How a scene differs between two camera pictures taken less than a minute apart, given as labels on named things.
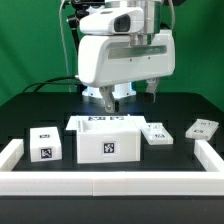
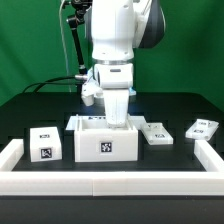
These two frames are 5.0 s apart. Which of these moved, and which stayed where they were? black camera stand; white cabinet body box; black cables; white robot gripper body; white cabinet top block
Moved: white cabinet body box; white robot gripper body
Stayed: black camera stand; black cables; white cabinet top block
